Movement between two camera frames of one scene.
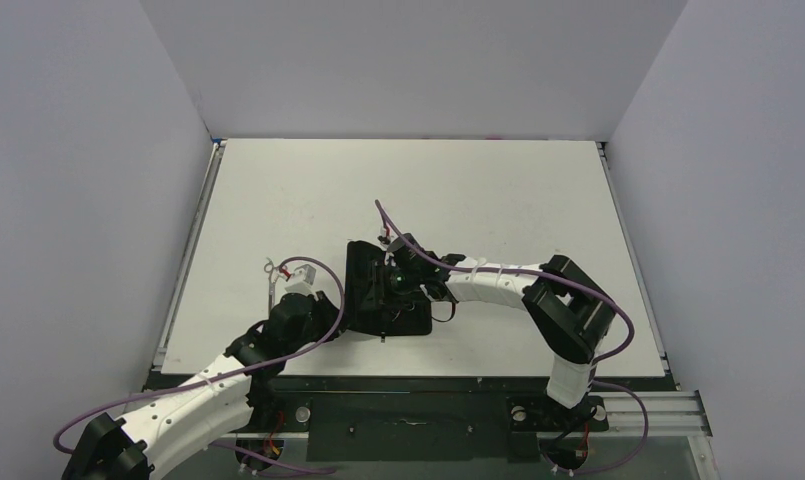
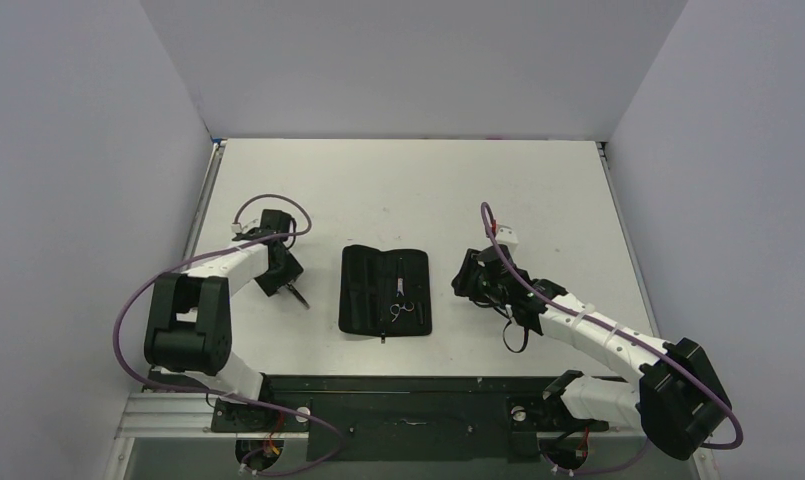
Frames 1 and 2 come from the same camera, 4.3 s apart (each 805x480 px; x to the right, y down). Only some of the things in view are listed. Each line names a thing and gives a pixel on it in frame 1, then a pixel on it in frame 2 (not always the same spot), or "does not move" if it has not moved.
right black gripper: (389, 279) → (472, 281)
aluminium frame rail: (189, 254) does not move
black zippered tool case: (371, 305) does not move
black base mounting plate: (436, 418) does not move
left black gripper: (328, 312) → (291, 273)
